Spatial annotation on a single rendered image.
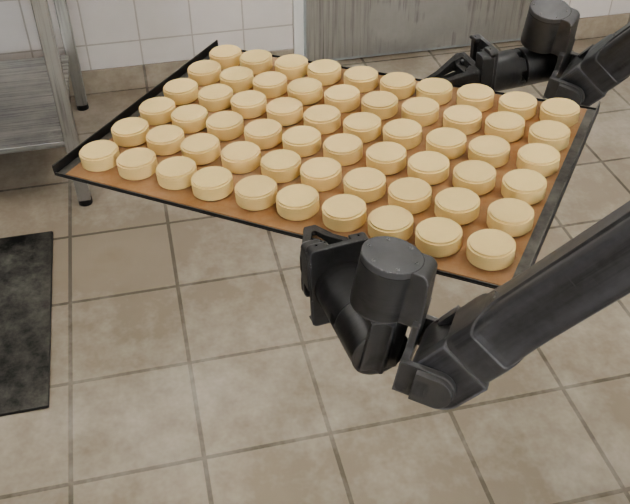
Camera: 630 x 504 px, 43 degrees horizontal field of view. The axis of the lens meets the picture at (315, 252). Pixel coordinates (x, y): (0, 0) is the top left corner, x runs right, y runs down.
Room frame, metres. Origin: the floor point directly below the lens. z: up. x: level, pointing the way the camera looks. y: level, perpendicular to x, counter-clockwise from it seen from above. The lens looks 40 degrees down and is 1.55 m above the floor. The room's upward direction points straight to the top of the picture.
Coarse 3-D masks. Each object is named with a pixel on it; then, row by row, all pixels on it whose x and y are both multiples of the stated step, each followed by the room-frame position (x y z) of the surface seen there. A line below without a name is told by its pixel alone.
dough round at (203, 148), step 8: (192, 136) 0.88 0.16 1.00; (200, 136) 0.88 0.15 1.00; (208, 136) 0.88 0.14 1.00; (184, 144) 0.86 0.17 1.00; (192, 144) 0.86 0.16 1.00; (200, 144) 0.86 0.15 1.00; (208, 144) 0.86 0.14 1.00; (216, 144) 0.86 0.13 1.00; (184, 152) 0.85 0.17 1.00; (192, 152) 0.85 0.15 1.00; (200, 152) 0.84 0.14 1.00; (208, 152) 0.85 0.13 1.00; (216, 152) 0.85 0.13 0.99; (200, 160) 0.84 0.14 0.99; (208, 160) 0.84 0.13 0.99
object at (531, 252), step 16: (208, 48) 1.17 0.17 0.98; (416, 80) 1.05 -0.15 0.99; (144, 96) 1.02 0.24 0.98; (160, 96) 1.04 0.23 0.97; (128, 112) 0.98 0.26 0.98; (592, 112) 0.93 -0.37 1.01; (80, 144) 0.89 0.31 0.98; (576, 144) 0.85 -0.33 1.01; (64, 160) 0.86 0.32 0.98; (80, 160) 0.87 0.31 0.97; (576, 160) 0.80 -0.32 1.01; (64, 176) 0.83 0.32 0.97; (560, 176) 0.78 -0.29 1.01; (128, 192) 0.79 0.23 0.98; (560, 192) 0.73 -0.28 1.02; (192, 208) 0.75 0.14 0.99; (544, 208) 0.72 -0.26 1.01; (256, 224) 0.71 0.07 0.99; (544, 224) 0.69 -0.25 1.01; (320, 240) 0.68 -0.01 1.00; (528, 256) 0.64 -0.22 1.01; (448, 272) 0.61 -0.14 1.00
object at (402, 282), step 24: (384, 240) 0.56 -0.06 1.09; (360, 264) 0.53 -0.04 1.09; (384, 264) 0.52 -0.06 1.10; (408, 264) 0.53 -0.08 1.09; (432, 264) 0.53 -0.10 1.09; (360, 288) 0.52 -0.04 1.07; (384, 288) 0.51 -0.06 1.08; (408, 288) 0.51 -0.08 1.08; (432, 288) 0.53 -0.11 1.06; (360, 312) 0.51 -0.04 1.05; (384, 312) 0.51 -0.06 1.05; (408, 312) 0.51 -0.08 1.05; (408, 360) 0.48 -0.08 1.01; (408, 384) 0.47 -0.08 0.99; (432, 384) 0.46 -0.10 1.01
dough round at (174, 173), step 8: (168, 160) 0.83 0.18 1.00; (176, 160) 0.83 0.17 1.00; (184, 160) 0.82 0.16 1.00; (192, 160) 0.82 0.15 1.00; (160, 168) 0.81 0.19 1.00; (168, 168) 0.81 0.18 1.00; (176, 168) 0.81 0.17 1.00; (184, 168) 0.81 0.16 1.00; (192, 168) 0.81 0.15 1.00; (160, 176) 0.79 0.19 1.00; (168, 176) 0.79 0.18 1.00; (176, 176) 0.79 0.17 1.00; (184, 176) 0.79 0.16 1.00; (160, 184) 0.80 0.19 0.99; (168, 184) 0.79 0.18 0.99; (176, 184) 0.79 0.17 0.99; (184, 184) 0.79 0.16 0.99
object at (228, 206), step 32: (288, 128) 0.93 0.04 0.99; (480, 128) 0.90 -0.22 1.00; (576, 128) 0.89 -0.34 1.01; (160, 160) 0.86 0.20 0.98; (512, 160) 0.82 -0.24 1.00; (160, 192) 0.79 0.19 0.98; (192, 192) 0.78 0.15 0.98; (320, 192) 0.77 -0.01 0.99; (288, 224) 0.71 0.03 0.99; (320, 224) 0.71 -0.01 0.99; (416, 224) 0.70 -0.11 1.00; (480, 224) 0.69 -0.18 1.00; (448, 256) 0.64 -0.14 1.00
